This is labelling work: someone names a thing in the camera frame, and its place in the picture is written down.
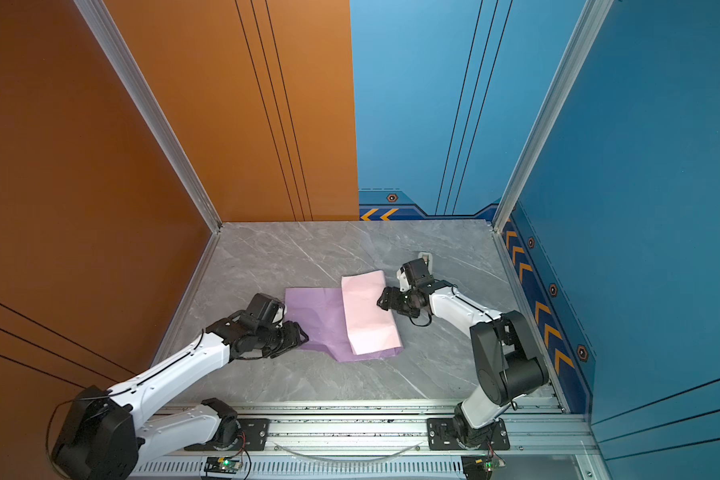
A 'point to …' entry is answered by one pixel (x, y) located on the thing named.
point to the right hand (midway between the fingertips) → (385, 305)
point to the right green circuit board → (477, 467)
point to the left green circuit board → (222, 465)
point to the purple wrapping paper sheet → (320, 312)
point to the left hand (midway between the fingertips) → (304, 338)
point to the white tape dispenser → (430, 258)
